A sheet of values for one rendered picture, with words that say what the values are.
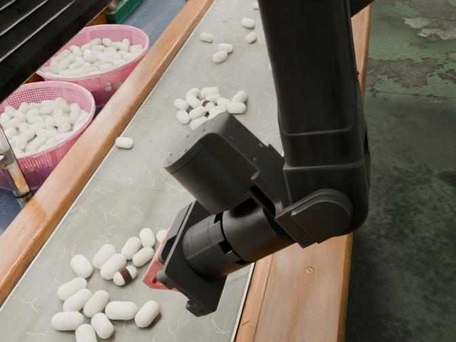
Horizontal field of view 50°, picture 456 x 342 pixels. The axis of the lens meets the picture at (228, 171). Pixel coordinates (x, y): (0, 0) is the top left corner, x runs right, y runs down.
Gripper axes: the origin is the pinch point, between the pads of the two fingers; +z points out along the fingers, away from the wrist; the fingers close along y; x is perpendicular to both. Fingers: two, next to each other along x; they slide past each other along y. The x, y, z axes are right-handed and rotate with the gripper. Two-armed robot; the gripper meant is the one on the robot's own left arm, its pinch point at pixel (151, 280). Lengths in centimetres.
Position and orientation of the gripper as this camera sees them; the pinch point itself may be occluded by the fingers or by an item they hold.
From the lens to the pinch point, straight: 55.5
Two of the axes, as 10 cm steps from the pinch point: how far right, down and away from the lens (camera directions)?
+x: 7.0, 6.4, 3.1
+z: -6.7, 4.4, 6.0
